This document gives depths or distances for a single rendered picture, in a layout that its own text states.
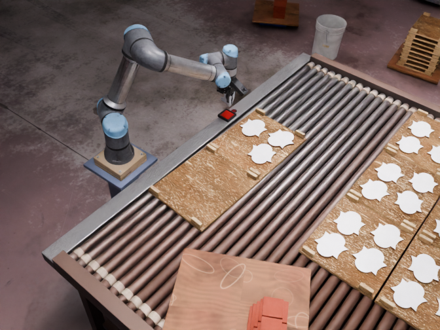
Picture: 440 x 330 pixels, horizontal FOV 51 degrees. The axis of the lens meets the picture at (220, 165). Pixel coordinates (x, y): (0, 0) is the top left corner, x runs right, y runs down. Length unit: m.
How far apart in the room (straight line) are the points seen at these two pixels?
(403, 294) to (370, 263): 0.17
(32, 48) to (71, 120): 1.27
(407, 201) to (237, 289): 0.98
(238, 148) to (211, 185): 0.30
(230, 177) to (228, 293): 0.68
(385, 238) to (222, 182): 0.78
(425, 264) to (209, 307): 0.94
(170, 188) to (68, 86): 2.50
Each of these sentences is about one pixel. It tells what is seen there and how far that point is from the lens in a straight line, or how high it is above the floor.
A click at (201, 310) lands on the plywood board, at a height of 1.04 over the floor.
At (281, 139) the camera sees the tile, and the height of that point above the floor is 0.95.
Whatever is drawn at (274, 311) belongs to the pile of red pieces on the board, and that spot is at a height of 1.18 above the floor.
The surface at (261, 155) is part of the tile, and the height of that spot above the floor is 0.95.
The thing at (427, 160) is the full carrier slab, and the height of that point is 0.94.
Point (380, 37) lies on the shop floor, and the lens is 5.51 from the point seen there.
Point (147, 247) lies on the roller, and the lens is 2.02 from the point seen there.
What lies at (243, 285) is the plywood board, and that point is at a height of 1.04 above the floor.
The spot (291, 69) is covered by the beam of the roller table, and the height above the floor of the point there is 0.92.
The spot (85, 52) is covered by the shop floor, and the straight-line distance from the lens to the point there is 4.96.
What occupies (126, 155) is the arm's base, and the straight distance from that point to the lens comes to 2.33.
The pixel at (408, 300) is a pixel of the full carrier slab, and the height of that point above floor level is 0.95.
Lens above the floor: 2.59
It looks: 46 degrees down
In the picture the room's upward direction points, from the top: 3 degrees clockwise
